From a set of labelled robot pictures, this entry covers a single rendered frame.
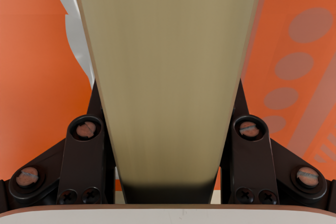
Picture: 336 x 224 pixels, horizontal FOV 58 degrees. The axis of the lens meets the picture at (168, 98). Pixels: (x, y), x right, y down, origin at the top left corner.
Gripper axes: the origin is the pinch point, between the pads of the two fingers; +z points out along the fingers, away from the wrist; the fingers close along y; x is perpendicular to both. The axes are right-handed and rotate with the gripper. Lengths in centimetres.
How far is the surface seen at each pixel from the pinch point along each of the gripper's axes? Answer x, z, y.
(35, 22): -0.1, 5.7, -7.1
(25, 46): -1.7, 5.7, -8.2
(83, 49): -1.7, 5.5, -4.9
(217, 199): -22.1, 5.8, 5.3
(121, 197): -21.6, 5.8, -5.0
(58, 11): 0.5, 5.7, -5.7
